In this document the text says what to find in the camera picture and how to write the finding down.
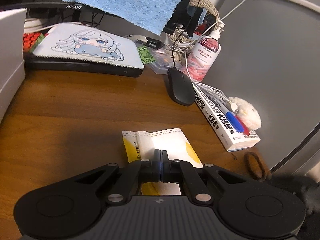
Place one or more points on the white cardboard box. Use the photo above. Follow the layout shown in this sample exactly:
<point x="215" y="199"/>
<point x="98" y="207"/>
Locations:
<point x="10" y="55"/>

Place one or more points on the black computer mouse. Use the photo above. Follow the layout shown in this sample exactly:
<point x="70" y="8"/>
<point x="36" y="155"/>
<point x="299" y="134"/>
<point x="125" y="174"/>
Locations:
<point x="180" y="87"/>

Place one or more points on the black clip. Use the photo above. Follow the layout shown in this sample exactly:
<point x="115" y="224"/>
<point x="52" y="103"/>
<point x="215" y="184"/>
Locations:
<point x="153" y="42"/>

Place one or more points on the blue marker pen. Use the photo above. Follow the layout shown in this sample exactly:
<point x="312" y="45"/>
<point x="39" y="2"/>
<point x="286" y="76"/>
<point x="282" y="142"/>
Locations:
<point x="231" y="117"/>

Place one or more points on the white fluffy plush ball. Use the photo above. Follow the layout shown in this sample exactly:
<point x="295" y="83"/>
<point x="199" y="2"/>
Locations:
<point x="246" y="113"/>

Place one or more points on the white yellow shopping bag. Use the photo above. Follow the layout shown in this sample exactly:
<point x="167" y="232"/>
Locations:
<point x="160" y="140"/>

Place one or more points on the green leaf print packet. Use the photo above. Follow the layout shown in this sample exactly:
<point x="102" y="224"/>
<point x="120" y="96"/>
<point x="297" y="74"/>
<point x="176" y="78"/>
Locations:
<point x="146" y="55"/>

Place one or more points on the black white paperback book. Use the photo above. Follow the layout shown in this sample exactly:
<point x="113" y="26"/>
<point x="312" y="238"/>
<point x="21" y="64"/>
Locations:
<point x="220" y="115"/>

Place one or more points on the red marker pen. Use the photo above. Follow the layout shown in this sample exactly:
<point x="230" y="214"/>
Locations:
<point x="245" y="127"/>

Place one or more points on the pink white pump bottle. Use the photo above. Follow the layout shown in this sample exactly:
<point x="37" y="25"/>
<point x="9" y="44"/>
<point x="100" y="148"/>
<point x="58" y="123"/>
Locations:
<point x="204" y="55"/>

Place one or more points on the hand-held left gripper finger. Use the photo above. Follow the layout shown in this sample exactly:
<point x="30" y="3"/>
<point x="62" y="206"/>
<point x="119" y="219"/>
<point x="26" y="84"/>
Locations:
<point x="162" y="171"/>
<point x="158" y="171"/>

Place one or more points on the black flat box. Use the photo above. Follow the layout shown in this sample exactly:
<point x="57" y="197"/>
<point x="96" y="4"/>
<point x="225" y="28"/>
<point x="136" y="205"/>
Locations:
<point x="82" y="68"/>

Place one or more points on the cartoon girl printed pouch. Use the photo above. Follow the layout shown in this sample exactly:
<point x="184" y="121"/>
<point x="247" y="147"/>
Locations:
<point x="87" y="43"/>

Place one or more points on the clear plastic bag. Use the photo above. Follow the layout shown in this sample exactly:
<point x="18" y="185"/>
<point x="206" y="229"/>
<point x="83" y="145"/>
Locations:
<point x="162" y="61"/>

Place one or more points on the red orange brick flowers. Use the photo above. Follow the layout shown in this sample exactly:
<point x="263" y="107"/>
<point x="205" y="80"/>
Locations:
<point x="31" y="41"/>

